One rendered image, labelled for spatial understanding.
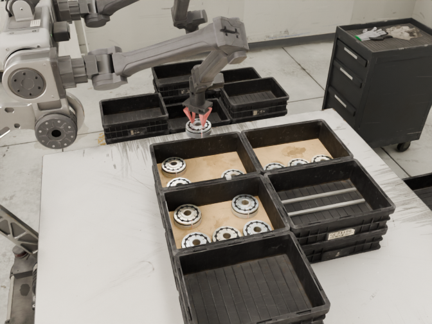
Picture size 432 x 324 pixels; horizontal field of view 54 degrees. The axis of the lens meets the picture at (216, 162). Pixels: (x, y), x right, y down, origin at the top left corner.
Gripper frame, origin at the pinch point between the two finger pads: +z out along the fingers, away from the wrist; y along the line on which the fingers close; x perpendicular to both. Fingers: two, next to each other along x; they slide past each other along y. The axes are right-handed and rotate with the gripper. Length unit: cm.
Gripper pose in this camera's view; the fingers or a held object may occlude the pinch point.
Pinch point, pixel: (198, 123)
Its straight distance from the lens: 170.0
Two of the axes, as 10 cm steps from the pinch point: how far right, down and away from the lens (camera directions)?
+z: 0.0, 8.0, 6.0
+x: -5.0, 5.2, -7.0
